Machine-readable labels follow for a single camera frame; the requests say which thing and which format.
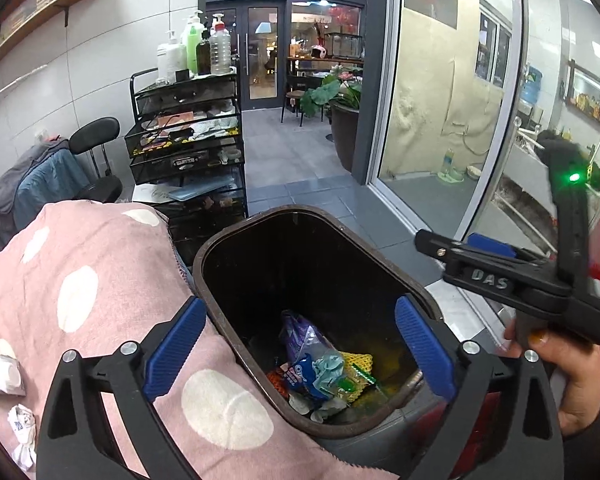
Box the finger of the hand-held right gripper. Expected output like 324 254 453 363
467 232 556 269
414 229 481 267

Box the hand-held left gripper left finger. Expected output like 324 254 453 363
36 296 207 480

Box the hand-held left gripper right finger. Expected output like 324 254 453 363
395 296 566 480

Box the yellow foam fruit net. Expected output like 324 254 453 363
341 352 377 402

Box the teal wrapper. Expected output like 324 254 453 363
312 350 347 387

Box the orange foam fruit net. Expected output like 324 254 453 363
267 364 294 397

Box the black trash bin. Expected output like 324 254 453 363
191 205 446 453

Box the silver foil wrapper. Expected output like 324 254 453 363
287 392 347 422

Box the purple plastic packet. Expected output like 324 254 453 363
280 310 332 367

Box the blue snack packet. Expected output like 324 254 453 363
279 352 331 404

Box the person's right hand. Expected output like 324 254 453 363
504 319 600 437

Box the pink polka dot blanket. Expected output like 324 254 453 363
0 200 396 480

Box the blue water jug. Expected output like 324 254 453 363
522 65 544 107

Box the crumpled white paper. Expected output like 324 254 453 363
7 404 39 472

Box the white printed packet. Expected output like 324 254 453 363
0 352 24 397

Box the potted green plant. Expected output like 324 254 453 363
300 65 365 173

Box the black tiered cart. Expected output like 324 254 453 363
125 67 248 261

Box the wooden bar stool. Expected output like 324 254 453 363
281 88 307 127

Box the wooden counter table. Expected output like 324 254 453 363
287 55 366 77

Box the black round stool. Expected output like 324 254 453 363
69 116 124 204

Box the glass double door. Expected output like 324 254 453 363
206 0 293 111

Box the white pump bottle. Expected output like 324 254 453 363
156 30 188 84

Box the dark brown bottle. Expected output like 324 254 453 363
196 30 214 75

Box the clear plastic bottle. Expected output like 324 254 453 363
209 12 231 74

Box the green pump bottle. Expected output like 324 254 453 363
181 10 207 74

